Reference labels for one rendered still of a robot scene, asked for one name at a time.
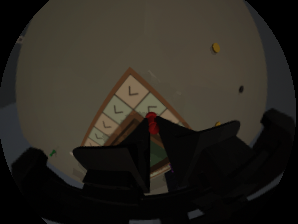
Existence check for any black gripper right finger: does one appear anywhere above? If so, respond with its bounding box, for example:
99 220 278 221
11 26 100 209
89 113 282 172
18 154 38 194
156 116 241 186

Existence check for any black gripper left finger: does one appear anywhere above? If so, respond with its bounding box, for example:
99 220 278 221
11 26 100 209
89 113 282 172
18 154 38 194
72 119 150 194

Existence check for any red pawn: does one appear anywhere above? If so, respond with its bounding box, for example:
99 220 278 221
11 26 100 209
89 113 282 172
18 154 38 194
146 112 160 135

